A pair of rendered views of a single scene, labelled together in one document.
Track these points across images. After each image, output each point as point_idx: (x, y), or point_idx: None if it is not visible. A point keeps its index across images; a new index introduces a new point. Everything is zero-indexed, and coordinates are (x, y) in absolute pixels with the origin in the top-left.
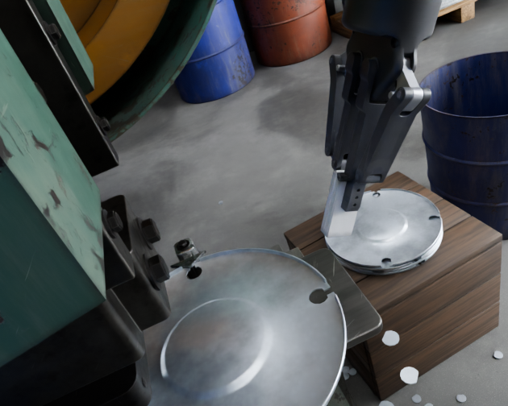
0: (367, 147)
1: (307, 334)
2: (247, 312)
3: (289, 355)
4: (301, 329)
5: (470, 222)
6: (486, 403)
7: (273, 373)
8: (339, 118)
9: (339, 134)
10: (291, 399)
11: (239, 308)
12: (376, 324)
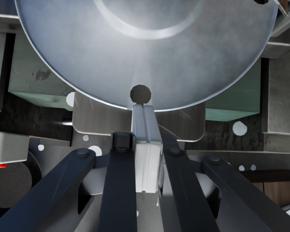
0: (65, 189)
1: (104, 61)
2: (163, 21)
3: (93, 35)
4: (113, 60)
5: None
6: (159, 230)
7: (85, 15)
8: (241, 217)
9: (192, 184)
10: (52, 17)
11: (173, 16)
12: (74, 124)
